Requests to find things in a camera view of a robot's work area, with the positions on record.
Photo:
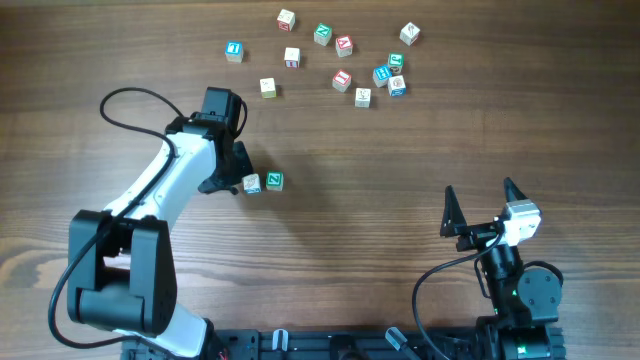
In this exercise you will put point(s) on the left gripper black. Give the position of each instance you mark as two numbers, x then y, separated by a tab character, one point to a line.
244	168

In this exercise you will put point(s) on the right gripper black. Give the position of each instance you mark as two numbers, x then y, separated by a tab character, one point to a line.
454	224

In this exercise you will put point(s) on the blue sided white block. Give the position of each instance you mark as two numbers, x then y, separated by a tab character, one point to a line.
251	184

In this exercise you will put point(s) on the red sided block green N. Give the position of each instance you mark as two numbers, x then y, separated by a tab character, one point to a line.
274	181

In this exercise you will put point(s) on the yellow sided white block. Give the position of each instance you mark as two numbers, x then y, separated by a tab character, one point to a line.
268	88

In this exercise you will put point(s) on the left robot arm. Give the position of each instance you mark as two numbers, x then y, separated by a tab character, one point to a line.
120	275

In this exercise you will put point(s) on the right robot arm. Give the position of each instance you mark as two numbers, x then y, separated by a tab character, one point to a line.
525	296

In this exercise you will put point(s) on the blue letter block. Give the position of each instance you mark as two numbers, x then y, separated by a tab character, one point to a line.
381	75
234	51

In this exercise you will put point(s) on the red sided white block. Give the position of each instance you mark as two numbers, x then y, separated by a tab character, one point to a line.
292	57

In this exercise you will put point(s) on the red letter block lower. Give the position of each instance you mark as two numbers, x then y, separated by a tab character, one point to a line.
341	80

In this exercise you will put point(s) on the red letter block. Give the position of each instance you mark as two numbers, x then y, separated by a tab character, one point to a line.
344	46
341	80

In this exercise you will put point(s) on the yellow face picture block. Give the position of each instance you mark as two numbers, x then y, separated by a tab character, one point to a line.
362	97

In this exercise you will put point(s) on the blue sided picture block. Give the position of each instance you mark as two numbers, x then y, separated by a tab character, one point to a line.
396	86

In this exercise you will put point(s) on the red picture block top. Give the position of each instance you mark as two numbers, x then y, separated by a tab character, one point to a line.
286	20

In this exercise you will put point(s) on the green N block top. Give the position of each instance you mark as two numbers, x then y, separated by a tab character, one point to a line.
323	34

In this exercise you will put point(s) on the red letter block upper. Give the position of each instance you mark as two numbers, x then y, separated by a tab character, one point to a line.
344	46

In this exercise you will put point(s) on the blue letter block right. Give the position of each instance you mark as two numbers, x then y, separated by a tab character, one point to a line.
381	75

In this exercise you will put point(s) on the green J block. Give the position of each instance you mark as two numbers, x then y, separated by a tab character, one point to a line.
395	62

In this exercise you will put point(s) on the plain picture block right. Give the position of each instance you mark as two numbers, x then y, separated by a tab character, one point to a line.
409	33

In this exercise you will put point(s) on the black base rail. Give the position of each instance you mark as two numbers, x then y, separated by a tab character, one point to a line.
455	343

